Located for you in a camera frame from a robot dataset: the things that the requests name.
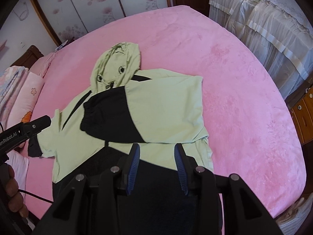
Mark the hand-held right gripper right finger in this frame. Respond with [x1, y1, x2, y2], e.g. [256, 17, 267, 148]
[174, 143, 280, 235]

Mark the small white blue object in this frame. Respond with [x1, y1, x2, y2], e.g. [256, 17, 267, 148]
[55, 40, 69, 52]

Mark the floral sliding door wardrobe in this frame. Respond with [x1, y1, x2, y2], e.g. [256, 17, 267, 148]
[28, 0, 172, 46]

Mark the person's left hand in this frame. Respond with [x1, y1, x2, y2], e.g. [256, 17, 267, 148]
[4, 164, 29, 218]

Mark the white woven basket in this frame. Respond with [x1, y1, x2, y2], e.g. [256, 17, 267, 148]
[274, 193, 313, 226]

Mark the pink flower pillow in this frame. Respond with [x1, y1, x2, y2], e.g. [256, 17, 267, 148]
[0, 71, 46, 150]

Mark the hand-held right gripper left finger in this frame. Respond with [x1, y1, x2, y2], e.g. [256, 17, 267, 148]
[32, 143, 141, 235]

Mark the pastel folded quilt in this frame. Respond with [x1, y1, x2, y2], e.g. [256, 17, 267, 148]
[0, 66, 30, 108]

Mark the wooden headboard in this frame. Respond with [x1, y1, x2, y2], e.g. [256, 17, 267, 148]
[15, 44, 45, 70]

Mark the pink bed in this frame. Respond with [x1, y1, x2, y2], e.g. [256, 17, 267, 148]
[18, 5, 307, 222]

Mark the black cable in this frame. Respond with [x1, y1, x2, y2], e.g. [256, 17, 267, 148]
[18, 188, 54, 204]

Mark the green and black hoodie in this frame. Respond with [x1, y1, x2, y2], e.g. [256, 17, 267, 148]
[27, 42, 224, 235]

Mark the wooden drawer cabinet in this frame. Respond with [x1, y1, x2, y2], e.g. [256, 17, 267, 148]
[286, 86, 313, 145]

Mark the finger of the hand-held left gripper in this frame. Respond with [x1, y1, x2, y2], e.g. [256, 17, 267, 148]
[22, 116, 52, 138]

